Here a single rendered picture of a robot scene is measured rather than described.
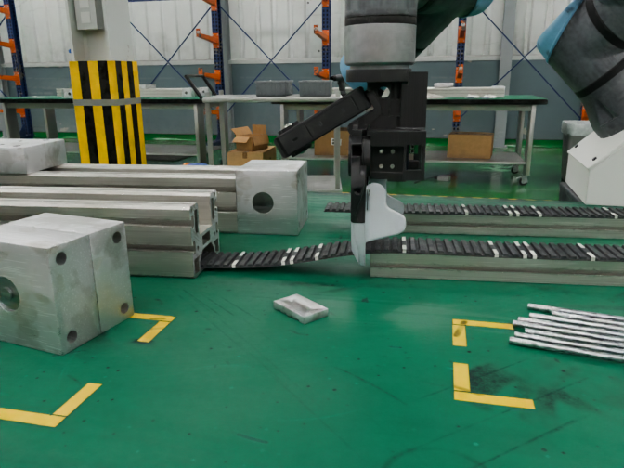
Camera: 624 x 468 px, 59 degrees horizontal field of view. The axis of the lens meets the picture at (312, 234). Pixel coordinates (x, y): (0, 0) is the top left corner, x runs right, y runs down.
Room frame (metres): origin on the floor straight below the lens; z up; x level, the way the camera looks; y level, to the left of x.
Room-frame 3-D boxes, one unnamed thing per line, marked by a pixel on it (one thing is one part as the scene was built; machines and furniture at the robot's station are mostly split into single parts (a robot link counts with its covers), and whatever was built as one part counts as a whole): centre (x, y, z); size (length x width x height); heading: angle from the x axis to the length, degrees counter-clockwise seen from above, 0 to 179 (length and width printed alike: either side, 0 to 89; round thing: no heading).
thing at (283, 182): (0.84, 0.06, 0.83); 0.12 x 0.09 x 0.10; 172
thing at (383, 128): (0.62, -0.08, 0.95); 0.09 x 0.08 x 0.12; 82
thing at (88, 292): (0.49, 0.23, 0.83); 0.11 x 0.10 x 0.10; 157
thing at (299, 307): (0.50, 0.01, 0.78); 0.05 x 0.03 x 0.01; 39
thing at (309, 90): (3.92, 0.29, 0.50); 1.03 x 0.55 x 1.01; 89
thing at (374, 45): (0.62, -0.07, 1.03); 0.08 x 0.08 x 0.05
